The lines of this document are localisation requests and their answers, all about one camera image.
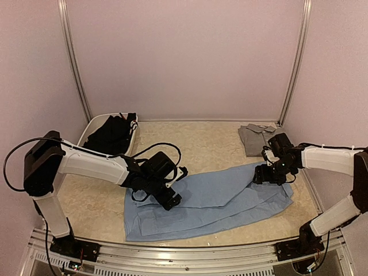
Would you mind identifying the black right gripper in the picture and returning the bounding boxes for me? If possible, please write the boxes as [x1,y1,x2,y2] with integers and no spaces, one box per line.
[254,158,296,183]

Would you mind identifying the light blue long sleeve shirt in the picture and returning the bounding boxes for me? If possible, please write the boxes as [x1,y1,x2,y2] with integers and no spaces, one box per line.
[124,164,293,242]

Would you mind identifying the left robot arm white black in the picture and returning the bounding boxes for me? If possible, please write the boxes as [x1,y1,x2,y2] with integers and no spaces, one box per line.
[24,131,188,262]

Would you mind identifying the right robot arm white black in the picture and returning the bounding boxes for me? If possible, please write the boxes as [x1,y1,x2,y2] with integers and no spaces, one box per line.
[253,133,367,261]

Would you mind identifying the folded grey button shirt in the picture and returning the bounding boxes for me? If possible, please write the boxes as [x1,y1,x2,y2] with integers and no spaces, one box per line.
[238,124,285,157]

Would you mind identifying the black garment in basket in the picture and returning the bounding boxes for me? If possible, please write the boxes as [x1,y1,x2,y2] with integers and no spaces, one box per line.
[82,112,138,156]

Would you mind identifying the white plastic laundry basket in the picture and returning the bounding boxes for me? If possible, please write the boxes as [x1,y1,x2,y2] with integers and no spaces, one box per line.
[75,113,141,158]

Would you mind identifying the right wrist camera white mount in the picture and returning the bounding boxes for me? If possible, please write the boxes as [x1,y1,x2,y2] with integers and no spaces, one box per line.
[261,145,274,166]

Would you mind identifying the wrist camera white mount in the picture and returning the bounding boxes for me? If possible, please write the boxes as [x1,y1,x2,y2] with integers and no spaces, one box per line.
[166,167,188,188]
[261,145,274,166]

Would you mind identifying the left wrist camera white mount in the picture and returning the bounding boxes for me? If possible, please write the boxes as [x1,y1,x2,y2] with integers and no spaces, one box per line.
[166,167,188,188]

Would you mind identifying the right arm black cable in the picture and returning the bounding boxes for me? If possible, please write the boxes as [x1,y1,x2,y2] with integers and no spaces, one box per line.
[298,142,368,152]

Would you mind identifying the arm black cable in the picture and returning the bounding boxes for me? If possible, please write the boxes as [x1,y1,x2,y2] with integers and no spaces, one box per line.
[298,142,368,152]
[3,137,182,193]

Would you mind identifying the front aluminium frame rail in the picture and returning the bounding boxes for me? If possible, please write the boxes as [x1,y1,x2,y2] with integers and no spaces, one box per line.
[19,228,354,275]

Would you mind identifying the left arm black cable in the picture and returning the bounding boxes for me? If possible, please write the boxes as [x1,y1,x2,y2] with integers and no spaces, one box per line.
[3,137,182,193]

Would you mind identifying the right aluminium corner post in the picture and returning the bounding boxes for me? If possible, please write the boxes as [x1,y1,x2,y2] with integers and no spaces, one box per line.
[277,0,312,127]

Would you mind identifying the aluminium corner post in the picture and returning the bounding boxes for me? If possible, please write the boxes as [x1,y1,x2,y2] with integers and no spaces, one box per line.
[277,0,312,127]
[57,0,92,122]

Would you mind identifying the left aluminium corner post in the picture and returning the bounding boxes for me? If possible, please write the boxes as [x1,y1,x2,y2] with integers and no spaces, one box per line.
[57,0,92,122]

